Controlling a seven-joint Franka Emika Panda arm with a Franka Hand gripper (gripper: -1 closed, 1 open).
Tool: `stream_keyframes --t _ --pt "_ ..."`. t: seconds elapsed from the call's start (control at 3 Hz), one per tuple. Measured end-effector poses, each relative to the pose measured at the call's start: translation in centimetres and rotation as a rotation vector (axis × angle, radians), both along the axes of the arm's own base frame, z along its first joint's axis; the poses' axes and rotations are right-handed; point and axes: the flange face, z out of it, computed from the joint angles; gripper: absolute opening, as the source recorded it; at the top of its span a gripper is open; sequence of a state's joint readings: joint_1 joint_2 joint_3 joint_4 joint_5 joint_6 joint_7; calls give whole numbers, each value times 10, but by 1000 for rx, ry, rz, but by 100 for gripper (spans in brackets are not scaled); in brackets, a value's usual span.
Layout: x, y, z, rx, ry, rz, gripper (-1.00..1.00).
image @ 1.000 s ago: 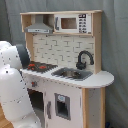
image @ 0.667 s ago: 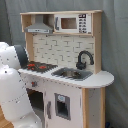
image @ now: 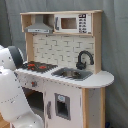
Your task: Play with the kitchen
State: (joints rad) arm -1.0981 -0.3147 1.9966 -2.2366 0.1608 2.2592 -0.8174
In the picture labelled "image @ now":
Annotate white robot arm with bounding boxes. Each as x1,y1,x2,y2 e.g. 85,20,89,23
0,45,44,128

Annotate wooden toy kitchen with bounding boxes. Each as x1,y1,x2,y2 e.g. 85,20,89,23
17,10,114,128

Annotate grey toy sink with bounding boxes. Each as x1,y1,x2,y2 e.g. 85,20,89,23
52,67,92,81

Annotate black toy faucet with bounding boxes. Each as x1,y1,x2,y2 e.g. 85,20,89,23
76,50,94,70

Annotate black toy stovetop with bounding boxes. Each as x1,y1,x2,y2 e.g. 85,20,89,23
22,61,56,73

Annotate white cabinet door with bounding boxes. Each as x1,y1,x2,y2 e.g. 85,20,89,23
44,82,82,128

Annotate toy microwave door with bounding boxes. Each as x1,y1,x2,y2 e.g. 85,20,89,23
54,14,78,33

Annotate grey range hood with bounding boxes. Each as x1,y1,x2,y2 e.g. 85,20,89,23
25,14,54,34

